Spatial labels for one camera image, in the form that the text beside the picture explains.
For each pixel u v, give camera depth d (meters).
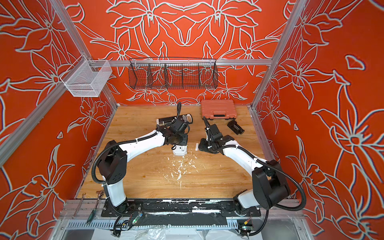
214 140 0.65
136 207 0.71
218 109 1.12
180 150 0.90
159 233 0.67
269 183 0.43
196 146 0.95
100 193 0.77
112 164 0.47
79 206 0.74
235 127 1.04
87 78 0.92
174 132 0.68
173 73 1.00
